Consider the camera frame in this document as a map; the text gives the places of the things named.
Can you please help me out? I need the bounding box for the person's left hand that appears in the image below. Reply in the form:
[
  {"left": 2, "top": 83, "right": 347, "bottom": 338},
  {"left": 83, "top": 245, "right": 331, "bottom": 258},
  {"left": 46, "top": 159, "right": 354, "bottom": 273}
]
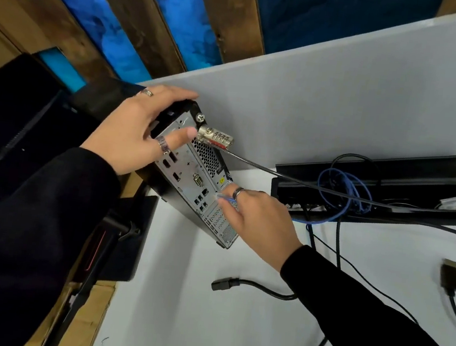
[{"left": 78, "top": 76, "right": 203, "bottom": 184}]

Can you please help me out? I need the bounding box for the person's right hand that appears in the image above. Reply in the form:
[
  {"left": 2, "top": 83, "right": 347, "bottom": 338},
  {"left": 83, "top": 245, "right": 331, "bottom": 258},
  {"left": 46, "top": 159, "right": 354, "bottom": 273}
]
[{"left": 209, "top": 183, "right": 309, "bottom": 275}]

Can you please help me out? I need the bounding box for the small grey desktop computer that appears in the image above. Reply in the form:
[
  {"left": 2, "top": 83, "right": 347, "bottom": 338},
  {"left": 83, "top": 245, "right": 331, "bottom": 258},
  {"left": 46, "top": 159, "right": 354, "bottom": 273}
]
[{"left": 132, "top": 95, "right": 255, "bottom": 251}]

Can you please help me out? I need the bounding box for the blue network cable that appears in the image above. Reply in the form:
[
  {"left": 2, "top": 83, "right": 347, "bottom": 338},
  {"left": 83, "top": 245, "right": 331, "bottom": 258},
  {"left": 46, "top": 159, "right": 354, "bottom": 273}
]
[{"left": 213, "top": 155, "right": 376, "bottom": 233}]

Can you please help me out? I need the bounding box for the person's left forearm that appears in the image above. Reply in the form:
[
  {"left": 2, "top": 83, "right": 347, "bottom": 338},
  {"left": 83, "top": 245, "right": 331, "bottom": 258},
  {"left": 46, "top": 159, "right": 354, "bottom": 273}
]
[{"left": 0, "top": 137, "right": 127, "bottom": 346}]

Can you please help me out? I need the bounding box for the person's right forearm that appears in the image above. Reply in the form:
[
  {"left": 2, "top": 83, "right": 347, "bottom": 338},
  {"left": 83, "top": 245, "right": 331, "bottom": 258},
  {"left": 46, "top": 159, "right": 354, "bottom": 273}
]
[{"left": 272, "top": 242, "right": 456, "bottom": 346}]

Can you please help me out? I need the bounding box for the black monitor stand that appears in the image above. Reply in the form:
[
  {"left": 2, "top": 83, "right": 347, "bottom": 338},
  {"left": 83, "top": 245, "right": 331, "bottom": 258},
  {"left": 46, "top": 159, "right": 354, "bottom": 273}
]
[{"left": 43, "top": 168, "right": 162, "bottom": 346}]

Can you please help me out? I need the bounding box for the black monitor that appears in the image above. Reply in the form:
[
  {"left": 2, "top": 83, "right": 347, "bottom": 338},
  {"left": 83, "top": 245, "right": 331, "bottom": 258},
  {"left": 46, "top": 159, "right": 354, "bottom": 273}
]
[{"left": 0, "top": 50, "right": 149, "bottom": 230}]

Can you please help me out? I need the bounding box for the grey desk partition panel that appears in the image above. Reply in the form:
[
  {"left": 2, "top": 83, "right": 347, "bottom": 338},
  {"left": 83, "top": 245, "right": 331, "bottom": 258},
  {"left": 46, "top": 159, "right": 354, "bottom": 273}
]
[{"left": 129, "top": 0, "right": 456, "bottom": 197}]

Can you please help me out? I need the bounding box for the white tag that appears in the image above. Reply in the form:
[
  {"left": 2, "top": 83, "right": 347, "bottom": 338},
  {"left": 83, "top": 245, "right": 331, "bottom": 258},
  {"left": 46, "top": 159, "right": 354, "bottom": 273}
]
[{"left": 438, "top": 193, "right": 456, "bottom": 212}]

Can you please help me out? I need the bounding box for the silver patterned thumb ring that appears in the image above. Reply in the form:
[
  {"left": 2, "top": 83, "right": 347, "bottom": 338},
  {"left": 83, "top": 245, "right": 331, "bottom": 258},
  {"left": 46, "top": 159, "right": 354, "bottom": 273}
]
[{"left": 154, "top": 136, "right": 172, "bottom": 156}]

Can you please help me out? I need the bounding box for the silver combination cable lock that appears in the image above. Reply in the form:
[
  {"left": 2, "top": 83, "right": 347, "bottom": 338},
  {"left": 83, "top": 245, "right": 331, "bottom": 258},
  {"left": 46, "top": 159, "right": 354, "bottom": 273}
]
[{"left": 195, "top": 124, "right": 236, "bottom": 152}]

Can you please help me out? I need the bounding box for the grey steel lock cable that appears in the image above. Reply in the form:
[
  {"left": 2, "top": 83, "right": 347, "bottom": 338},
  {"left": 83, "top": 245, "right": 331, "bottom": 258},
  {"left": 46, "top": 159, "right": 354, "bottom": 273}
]
[{"left": 210, "top": 147, "right": 456, "bottom": 242}]

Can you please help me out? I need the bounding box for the black power cable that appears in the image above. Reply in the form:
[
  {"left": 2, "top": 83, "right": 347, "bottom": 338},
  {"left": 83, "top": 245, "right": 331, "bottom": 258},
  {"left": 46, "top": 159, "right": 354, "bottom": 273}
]
[{"left": 204, "top": 274, "right": 335, "bottom": 346}]

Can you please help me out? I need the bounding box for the looped black cable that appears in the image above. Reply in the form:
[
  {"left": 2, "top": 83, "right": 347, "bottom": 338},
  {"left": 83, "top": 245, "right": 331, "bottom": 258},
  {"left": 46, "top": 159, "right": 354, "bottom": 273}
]
[{"left": 318, "top": 151, "right": 382, "bottom": 274}]

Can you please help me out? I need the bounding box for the thin black cable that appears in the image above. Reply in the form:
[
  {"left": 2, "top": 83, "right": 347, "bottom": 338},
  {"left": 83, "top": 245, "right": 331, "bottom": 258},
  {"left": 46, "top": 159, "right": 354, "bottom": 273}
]
[{"left": 298, "top": 224, "right": 429, "bottom": 325}]

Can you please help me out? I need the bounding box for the black cable box lid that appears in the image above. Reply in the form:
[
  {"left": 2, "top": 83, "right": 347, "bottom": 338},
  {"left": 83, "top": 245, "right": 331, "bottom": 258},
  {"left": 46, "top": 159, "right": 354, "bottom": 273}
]
[{"left": 274, "top": 132, "right": 456, "bottom": 198}]

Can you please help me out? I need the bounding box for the black desk cable box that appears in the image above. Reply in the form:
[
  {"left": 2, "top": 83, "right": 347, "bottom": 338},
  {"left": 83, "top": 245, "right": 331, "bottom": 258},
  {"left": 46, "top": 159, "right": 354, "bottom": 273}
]
[{"left": 267, "top": 149, "right": 456, "bottom": 237}]

